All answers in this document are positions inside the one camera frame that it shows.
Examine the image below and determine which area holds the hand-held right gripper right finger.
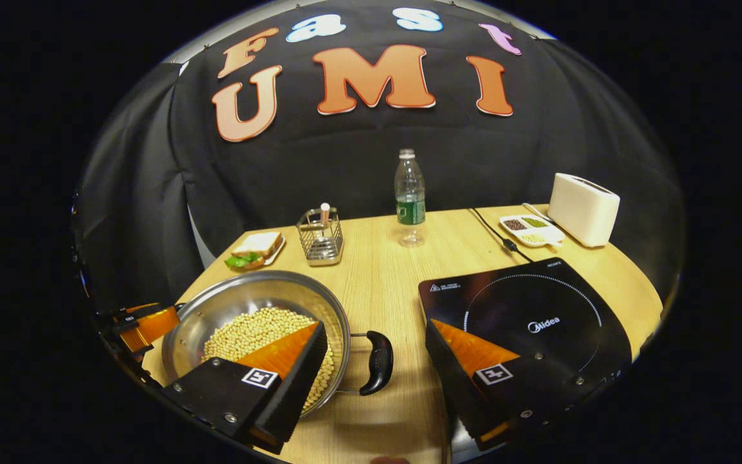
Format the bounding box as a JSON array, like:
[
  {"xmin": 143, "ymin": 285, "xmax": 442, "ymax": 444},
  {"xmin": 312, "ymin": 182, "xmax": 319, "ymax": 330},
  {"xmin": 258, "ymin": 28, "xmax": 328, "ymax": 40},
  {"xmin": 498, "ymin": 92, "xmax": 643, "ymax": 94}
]
[{"xmin": 424, "ymin": 320, "xmax": 607, "ymax": 452}]

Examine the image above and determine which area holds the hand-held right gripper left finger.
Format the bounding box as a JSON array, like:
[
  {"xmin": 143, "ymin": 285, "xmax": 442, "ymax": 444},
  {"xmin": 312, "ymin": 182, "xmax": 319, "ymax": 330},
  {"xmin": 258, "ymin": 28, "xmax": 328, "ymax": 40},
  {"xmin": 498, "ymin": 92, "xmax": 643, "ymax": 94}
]
[{"xmin": 162, "ymin": 321, "xmax": 328, "ymax": 454}]

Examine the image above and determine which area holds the stainless steel pot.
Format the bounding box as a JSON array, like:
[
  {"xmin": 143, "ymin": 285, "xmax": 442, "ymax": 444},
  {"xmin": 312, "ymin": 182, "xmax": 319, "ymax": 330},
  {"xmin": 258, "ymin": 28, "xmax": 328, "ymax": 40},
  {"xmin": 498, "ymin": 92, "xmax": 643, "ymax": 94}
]
[{"xmin": 162, "ymin": 270, "xmax": 394, "ymax": 420}]

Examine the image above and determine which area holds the black induction cooktop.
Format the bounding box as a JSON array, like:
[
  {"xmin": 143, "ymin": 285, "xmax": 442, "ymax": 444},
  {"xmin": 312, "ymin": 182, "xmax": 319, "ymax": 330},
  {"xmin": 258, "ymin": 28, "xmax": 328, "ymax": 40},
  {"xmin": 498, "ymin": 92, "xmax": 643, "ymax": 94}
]
[{"xmin": 418, "ymin": 258, "xmax": 633, "ymax": 416}]

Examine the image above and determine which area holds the pile of soybeans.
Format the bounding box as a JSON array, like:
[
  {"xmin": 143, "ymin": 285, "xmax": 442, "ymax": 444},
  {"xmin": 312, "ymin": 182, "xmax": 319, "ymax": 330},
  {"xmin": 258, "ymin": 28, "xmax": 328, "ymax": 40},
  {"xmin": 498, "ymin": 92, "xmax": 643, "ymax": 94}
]
[{"xmin": 202, "ymin": 307, "xmax": 336, "ymax": 413}]

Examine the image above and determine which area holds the sandwich with lettuce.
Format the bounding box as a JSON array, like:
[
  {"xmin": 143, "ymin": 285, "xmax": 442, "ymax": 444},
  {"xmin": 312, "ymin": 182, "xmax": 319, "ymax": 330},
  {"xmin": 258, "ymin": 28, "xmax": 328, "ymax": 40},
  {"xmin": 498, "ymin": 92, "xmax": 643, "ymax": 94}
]
[{"xmin": 225, "ymin": 232, "xmax": 283, "ymax": 270}]

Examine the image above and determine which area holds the small white plate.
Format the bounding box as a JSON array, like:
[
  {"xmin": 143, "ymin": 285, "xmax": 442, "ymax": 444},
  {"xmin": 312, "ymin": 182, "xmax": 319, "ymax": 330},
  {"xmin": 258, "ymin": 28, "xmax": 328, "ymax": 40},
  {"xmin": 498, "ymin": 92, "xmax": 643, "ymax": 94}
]
[{"xmin": 226, "ymin": 235, "xmax": 287, "ymax": 272}]

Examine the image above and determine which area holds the white divided bean dish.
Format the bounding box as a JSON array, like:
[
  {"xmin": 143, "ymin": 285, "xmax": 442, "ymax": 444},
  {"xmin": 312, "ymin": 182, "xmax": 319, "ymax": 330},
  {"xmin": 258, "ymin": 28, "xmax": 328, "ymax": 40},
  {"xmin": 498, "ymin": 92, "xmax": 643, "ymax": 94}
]
[{"xmin": 499, "ymin": 214, "xmax": 566, "ymax": 249}]

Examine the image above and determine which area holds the clear plastic water bottle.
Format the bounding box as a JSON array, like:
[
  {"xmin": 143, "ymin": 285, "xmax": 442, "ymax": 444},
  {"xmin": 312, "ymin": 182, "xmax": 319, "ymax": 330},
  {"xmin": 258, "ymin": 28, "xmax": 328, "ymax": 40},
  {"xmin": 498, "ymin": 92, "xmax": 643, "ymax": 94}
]
[{"xmin": 395, "ymin": 149, "xmax": 426, "ymax": 248}]

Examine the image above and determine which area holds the white toaster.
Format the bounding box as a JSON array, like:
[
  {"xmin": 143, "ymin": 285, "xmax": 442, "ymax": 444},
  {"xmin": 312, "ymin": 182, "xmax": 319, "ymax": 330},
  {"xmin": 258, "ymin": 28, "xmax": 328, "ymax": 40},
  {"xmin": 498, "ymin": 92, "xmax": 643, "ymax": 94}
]
[{"xmin": 547, "ymin": 173, "xmax": 621, "ymax": 247}]

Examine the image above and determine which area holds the black backdrop cloth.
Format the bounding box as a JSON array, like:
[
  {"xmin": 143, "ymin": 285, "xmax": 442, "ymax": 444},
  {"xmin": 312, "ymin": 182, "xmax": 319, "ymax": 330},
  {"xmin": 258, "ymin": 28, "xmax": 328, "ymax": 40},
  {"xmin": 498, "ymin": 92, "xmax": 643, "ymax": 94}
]
[{"xmin": 71, "ymin": 0, "xmax": 687, "ymax": 311}]

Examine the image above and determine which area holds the metal wire utensil holder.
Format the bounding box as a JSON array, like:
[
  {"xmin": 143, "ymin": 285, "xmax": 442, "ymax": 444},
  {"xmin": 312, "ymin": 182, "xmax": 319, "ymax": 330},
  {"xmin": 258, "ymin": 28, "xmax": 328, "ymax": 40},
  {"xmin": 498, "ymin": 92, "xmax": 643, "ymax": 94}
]
[{"xmin": 296, "ymin": 208, "xmax": 345, "ymax": 267}]

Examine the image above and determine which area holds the black power cable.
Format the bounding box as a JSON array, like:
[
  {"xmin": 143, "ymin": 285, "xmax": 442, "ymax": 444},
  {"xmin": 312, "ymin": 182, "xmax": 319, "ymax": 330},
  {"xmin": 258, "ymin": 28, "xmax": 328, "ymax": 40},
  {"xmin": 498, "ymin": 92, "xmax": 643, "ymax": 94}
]
[{"xmin": 468, "ymin": 208, "xmax": 533, "ymax": 264}]

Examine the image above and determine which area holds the white cable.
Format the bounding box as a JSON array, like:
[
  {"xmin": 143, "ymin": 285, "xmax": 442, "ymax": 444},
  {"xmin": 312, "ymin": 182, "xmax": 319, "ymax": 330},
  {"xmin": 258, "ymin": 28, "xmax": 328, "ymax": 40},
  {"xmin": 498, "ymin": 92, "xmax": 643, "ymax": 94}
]
[{"xmin": 522, "ymin": 202, "xmax": 556, "ymax": 226}]

